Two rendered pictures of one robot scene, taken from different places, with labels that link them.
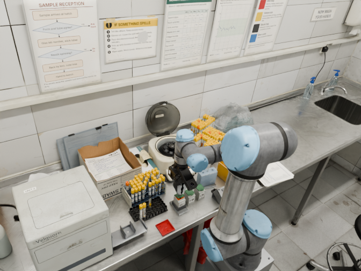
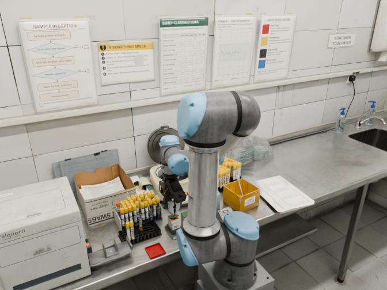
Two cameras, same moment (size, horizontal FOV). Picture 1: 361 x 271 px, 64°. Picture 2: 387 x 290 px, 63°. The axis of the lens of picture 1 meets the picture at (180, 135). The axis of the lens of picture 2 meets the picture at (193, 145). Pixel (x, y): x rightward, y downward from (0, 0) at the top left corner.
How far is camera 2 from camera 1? 0.39 m
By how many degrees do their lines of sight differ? 14
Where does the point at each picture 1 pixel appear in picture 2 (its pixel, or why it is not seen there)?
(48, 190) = (23, 195)
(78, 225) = (45, 225)
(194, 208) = not seen: hidden behind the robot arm
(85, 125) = (82, 150)
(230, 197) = (192, 176)
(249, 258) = (237, 270)
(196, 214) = not seen: hidden behind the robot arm
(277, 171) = (295, 197)
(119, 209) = (109, 233)
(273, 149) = (223, 110)
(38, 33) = (33, 53)
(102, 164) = (98, 190)
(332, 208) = not seen: outside the picture
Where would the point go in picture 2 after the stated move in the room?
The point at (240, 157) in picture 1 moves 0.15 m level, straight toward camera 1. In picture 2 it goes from (187, 118) to (156, 140)
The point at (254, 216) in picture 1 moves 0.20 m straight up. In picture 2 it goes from (238, 216) to (241, 161)
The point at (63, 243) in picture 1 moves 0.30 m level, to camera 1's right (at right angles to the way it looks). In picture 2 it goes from (28, 246) to (116, 256)
